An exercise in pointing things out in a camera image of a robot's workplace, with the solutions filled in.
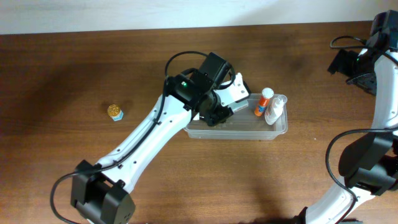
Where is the clear plastic container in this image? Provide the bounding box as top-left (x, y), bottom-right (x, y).
top-left (184, 93), bottom-right (288, 140)

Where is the white spray bottle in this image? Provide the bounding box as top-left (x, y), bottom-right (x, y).
top-left (264, 95), bottom-right (287, 126)

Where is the white green medicine box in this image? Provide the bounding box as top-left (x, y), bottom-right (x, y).
top-left (229, 100), bottom-right (249, 113)

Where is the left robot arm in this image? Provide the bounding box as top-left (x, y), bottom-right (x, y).
top-left (71, 52), bottom-right (249, 223)

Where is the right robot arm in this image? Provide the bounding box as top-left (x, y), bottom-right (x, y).
top-left (292, 10), bottom-right (397, 224)

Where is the small gold-lid jar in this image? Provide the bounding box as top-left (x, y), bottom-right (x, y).
top-left (107, 105), bottom-right (124, 121)

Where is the orange tube white cap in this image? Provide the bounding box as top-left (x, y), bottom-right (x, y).
top-left (254, 88), bottom-right (274, 116)

